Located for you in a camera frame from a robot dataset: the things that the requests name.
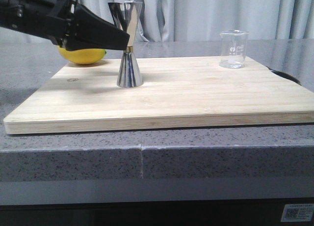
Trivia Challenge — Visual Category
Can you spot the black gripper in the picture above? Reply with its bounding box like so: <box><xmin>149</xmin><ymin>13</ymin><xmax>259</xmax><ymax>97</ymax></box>
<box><xmin>0</xmin><ymin>0</ymin><xmax>130</xmax><ymax>51</ymax></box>

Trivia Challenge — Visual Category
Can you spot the steel double jigger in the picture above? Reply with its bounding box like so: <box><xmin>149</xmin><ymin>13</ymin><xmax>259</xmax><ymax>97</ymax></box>
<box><xmin>108</xmin><ymin>1</ymin><xmax>143</xmax><ymax>88</ymax></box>

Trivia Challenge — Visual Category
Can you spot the glass beaker with liquid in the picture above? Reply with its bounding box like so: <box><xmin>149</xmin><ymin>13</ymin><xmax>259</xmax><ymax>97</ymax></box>
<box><xmin>219</xmin><ymin>29</ymin><xmax>249</xmax><ymax>69</ymax></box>

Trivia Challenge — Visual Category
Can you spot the yellow lemon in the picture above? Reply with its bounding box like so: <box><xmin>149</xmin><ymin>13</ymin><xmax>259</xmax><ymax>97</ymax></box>
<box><xmin>56</xmin><ymin>46</ymin><xmax>106</xmax><ymax>65</ymax></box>

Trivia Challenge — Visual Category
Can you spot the grey curtain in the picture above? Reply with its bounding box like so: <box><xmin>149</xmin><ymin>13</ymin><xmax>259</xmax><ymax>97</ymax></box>
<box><xmin>79</xmin><ymin>0</ymin><xmax>314</xmax><ymax>42</ymax></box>

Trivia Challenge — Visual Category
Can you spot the wooden cutting board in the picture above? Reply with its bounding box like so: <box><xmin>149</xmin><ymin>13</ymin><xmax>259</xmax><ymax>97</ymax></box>
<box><xmin>4</xmin><ymin>56</ymin><xmax>314</xmax><ymax>135</ymax></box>

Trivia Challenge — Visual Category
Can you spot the white QR label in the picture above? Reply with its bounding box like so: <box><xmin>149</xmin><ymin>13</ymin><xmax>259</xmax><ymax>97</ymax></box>
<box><xmin>281</xmin><ymin>203</ymin><xmax>314</xmax><ymax>223</ymax></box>

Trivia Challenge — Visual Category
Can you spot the black board strap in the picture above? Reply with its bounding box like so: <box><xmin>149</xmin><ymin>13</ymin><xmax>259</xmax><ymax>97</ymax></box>
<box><xmin>267</xmin><ymin>66</ymin><xmax>303</xmax><ymax>85</ymax></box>

